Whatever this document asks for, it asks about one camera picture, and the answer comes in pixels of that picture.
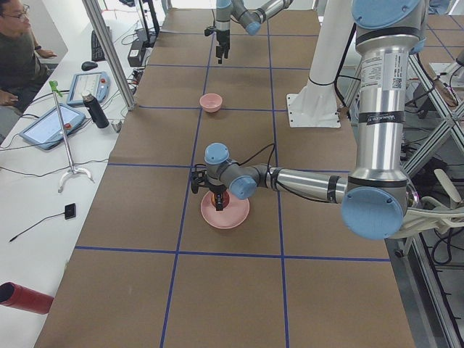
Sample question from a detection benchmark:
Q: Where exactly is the seated person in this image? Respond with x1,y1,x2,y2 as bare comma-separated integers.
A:
0,0,57,113

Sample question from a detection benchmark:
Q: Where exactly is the aluminium frame post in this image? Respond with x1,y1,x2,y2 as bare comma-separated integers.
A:
82,0,136,111

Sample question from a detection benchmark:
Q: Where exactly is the near teach pendant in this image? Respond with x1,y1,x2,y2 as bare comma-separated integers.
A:
20,103,86,150

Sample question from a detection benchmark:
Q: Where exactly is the red apple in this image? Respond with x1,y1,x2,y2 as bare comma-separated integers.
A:
210,192,230,209

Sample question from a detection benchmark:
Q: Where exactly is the black water bottle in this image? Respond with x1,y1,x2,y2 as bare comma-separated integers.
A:
82,91,109,128

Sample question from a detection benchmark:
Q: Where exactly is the black power adapter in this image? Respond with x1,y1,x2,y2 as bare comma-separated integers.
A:
128,39,146,67

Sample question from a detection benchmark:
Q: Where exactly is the pink bowl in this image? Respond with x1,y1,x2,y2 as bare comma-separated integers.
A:
199,93,223,113

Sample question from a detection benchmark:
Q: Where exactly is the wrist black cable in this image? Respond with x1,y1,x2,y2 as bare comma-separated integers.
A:
239,142,349,204

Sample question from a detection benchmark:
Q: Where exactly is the black computer mouse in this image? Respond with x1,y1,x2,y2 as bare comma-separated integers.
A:
81,61,98,72

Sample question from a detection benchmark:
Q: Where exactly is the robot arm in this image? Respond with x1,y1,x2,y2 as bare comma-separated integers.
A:
191,1,428,240
210,0,293,64

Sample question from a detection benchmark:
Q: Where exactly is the white office chair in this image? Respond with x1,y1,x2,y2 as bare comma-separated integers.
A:
390,169,463,239

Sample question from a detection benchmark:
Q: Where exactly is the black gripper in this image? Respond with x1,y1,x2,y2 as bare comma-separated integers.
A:
215,29,230,64
209,183,227,211

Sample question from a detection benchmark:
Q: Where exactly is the small black device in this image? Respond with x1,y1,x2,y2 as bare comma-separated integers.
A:
64,203,77,220

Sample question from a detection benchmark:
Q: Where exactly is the teach pendant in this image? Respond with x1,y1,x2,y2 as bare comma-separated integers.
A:
20,103,86,150
67,72,110,107

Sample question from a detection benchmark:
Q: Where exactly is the red bottle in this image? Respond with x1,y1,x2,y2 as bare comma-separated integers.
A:
1,282,54,315

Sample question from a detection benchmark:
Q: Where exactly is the pink plate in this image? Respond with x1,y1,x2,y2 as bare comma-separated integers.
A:
200,191,250,229

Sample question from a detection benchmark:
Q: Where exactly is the green handled grabber tool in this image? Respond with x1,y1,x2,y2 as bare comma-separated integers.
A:
49,80,94,194

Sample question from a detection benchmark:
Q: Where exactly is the black keyboard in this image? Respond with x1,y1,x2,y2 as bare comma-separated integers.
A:
91,30,106,62

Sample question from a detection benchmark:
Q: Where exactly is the white camera mast base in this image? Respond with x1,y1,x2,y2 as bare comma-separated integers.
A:
286,0,356,128

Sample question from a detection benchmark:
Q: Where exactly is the far teach pendant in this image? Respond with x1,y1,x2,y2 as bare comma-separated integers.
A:
67,72,110,107

